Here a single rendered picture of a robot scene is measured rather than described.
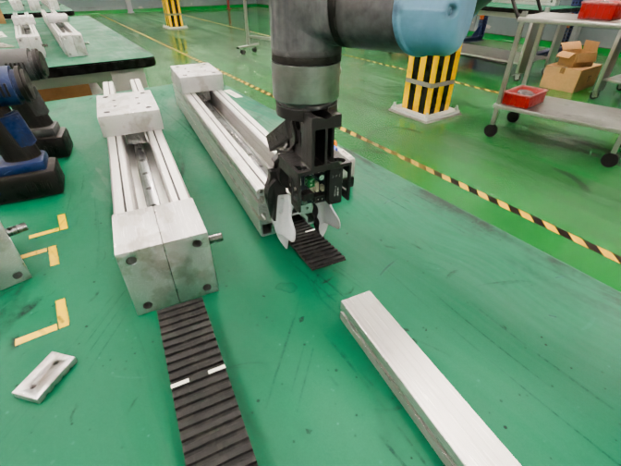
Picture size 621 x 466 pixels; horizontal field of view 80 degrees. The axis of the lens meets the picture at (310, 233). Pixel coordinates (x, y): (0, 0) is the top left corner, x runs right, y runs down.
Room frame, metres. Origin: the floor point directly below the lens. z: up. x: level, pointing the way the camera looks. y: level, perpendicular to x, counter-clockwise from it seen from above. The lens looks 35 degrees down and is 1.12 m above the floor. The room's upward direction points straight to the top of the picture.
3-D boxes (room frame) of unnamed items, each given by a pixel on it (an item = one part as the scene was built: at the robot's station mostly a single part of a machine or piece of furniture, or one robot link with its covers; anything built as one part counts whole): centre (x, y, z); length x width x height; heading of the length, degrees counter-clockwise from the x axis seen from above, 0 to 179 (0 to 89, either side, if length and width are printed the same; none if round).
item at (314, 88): (0.43, 0.00, 1.02); 0.08 x 0.08 x 0.05
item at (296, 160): (0.43, 0.00, 0.94); 0.09 x 0.08 x 0.12; 26
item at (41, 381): (0.22, 0.27, 0.78); 0.05 x 0.03 x 0.01; 166
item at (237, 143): (0.85, 0.21, 0.82); 0.80 x 0.10 x 0.09; 26
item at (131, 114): (0.77, 0.38, 0.87); 0.16 x 0.11 x 0.07; 26
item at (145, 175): (0.77, 0.38, 0.82); 0.80 x 0.10 x 0.09; 26
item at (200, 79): (1.08, 0.32, 0.87); 0.16 x 0.11 x 0.07; 26
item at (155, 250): (0.37, 0.17, 0.83); 0.12 x 0.09 x 0.10; 116
